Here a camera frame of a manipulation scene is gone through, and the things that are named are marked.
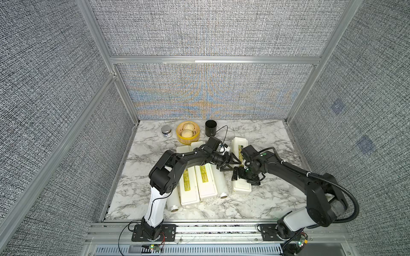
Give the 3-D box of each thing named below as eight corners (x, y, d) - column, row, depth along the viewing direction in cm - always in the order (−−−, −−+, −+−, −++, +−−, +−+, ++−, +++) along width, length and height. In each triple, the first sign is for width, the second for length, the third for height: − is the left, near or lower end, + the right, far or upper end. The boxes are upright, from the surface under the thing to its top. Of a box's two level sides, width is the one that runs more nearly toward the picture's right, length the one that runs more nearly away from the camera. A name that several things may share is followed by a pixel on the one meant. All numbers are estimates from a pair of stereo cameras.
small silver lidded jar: (162, 139, 112) (160, 133, 107) (164, 129, 118) (162, 124, 113) (171, 139, 112) (169, 133, 107) (173, 129, 118) (171, 124, 113)
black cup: (201, 131, 113) (201, 125, 107) (209, 124, 117) (210, 117, 112) (211, 138, 109) (211, 131, 103) (219, 130, 113) (220, 123, 108)
